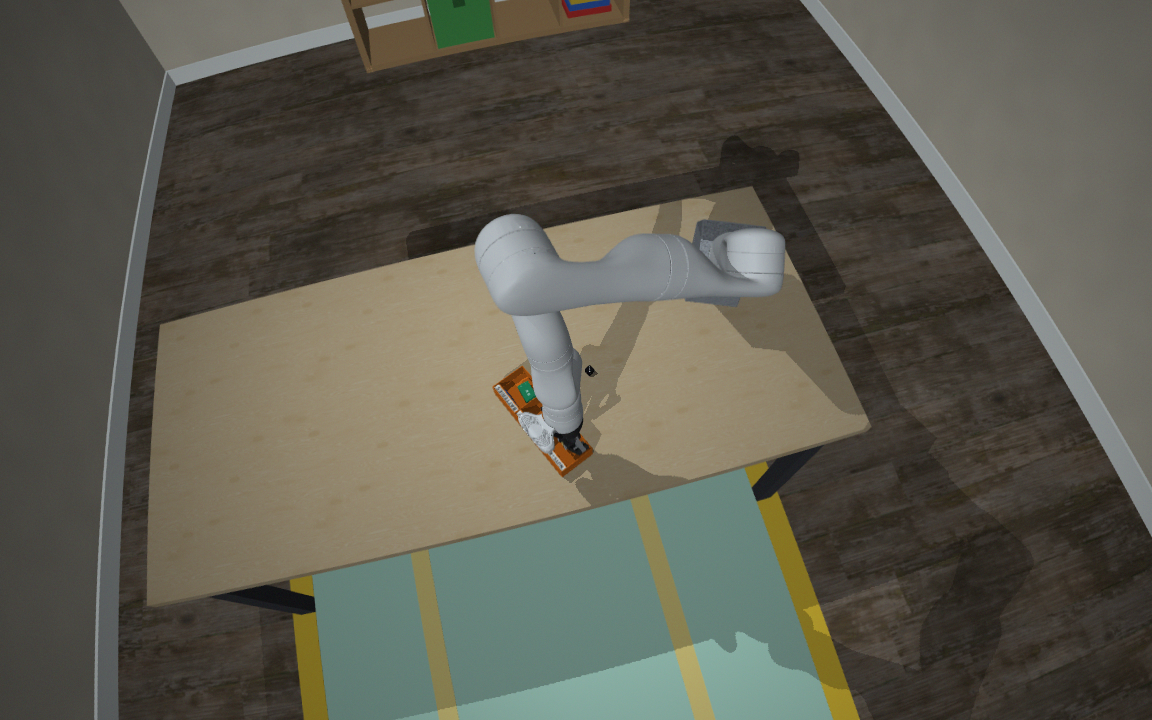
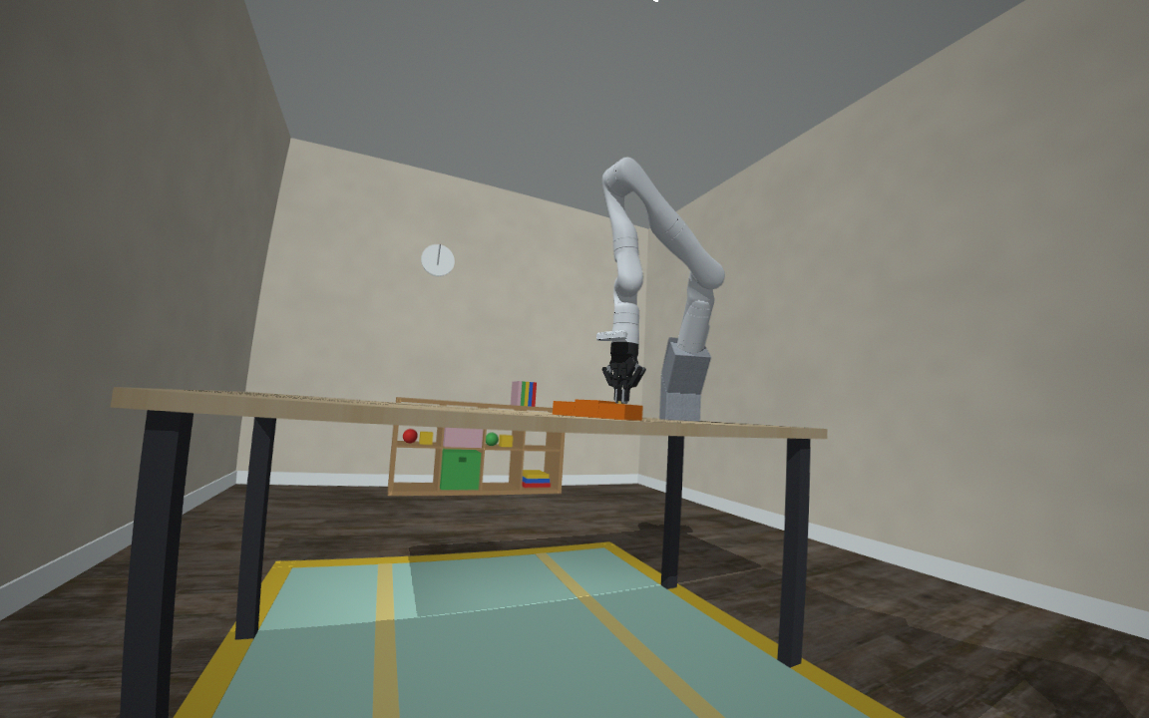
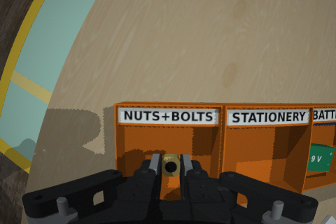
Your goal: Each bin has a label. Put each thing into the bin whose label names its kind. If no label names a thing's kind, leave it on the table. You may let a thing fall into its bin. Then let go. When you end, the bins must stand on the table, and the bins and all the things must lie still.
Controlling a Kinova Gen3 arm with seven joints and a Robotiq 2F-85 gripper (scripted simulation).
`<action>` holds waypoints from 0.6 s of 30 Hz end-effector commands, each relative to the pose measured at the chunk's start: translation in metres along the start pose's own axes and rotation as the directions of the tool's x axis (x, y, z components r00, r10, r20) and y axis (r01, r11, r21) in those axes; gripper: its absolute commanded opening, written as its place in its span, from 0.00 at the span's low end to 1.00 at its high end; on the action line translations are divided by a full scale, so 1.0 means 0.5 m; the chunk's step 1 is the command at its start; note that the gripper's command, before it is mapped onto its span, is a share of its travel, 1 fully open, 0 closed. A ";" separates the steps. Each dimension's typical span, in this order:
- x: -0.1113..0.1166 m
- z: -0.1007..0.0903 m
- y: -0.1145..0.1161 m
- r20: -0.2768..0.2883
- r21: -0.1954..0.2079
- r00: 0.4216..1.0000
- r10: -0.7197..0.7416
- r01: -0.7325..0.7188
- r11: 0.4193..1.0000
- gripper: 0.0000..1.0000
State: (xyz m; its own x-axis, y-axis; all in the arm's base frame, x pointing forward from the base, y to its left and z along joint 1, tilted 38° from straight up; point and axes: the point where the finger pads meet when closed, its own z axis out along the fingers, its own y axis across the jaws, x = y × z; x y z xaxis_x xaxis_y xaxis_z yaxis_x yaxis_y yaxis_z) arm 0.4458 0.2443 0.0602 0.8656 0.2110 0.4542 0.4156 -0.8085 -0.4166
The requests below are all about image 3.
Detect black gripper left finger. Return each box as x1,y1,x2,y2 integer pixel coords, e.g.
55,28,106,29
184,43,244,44
22,153,162,224

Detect green 9v battery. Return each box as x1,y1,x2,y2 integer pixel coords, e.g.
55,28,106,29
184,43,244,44
307,143,335,171

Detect orange three-compartment bin rack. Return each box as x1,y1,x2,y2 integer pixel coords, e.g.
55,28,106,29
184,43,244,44
114,101,336,194

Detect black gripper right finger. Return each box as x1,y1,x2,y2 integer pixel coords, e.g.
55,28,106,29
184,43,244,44
180,154,319,224

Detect brass hex nut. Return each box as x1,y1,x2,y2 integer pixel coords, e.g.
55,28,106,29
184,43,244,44
162,154,181,176

